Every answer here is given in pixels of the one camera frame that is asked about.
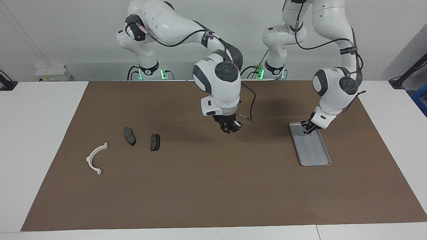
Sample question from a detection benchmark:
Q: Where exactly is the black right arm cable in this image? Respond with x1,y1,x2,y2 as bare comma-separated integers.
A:
133,23,257,123

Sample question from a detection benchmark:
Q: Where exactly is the blue bin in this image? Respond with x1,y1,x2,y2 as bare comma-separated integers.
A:
411,87,427,117

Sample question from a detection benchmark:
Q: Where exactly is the black angled stand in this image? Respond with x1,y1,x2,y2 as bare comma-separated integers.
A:
389,53,427,90

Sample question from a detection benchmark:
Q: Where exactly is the white background box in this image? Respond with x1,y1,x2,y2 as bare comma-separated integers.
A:
35,65,72,81

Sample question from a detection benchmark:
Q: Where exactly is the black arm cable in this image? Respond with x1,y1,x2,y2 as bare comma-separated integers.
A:
294,0,367,114
133,23,257,123

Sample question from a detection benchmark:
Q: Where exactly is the dark grey curved brake pad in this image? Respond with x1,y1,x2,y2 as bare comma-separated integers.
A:
124,127,136,147

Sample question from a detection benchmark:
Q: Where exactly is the white curved plastic bracket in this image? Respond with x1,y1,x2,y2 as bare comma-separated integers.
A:
86,142,109,175

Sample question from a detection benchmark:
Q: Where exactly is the silver metal tray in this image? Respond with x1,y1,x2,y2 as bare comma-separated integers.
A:
289,122,332,167

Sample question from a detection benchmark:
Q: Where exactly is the black table clamp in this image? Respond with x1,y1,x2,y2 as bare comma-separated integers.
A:
0,70,19,91

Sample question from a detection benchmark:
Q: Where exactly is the brown table mat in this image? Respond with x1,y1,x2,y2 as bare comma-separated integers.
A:
21,80,427,231

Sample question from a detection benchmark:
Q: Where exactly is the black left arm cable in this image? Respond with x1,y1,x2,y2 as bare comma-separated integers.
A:
294,0,367,114

